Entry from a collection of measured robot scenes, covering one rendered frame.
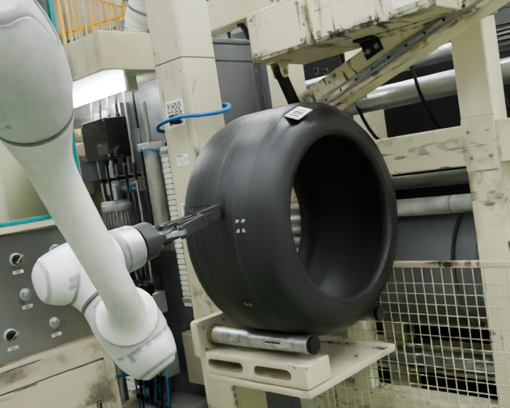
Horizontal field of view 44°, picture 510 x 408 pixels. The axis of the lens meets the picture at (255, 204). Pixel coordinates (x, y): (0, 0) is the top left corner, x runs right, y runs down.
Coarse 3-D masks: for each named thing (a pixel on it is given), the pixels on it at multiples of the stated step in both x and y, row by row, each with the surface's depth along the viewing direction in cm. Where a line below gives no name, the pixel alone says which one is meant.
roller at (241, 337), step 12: (216, 336) 166; (228, 336) 163; (240, 336) 160; (252, 336) 158; (264, 336) 155; (276, 336) 152; (288, 336) 150; (300, 336) 148; (312, 336) 146; (264, 348) 156; (276, 348) 152; (288, 348) 149; (300, 348) 146; (312, 348) 145
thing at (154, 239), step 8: (136, 224) 125; (144, 224) 124; (144, 232) 122; (152, 232) 123; (160, 232) 125; (168, 232) 124; (144, 240) 122; (152, 240) 122; (160, 240) 123; (168, 240) 125; (152, 248) 122; (160, 248) 124; (152, 256) 123
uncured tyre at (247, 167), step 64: (256, 128) 145; (320, 128) 148; (192, 192) 149; (256, 192) 136; (320, 192) 188; (384, 192) 167; (192, 256) 150; (256, 256) 136; (320, 256) 187; (384, 256) 164; (256, 320) 150; (320, 320) 146
